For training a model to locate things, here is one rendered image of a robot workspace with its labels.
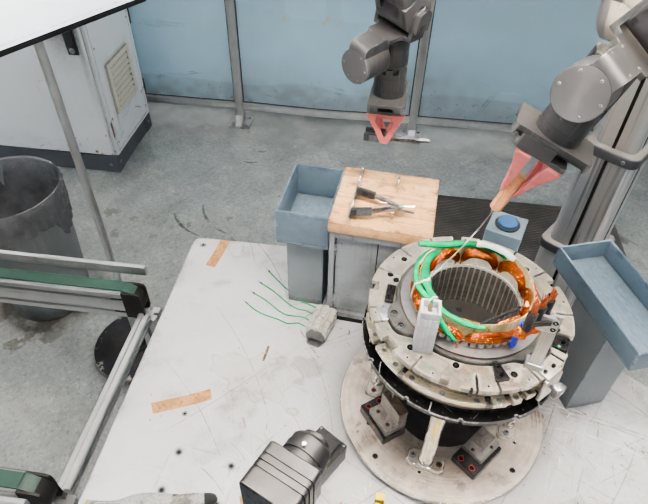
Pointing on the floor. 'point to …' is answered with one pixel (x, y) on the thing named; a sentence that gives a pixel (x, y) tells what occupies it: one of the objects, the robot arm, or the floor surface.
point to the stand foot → (103, 351)
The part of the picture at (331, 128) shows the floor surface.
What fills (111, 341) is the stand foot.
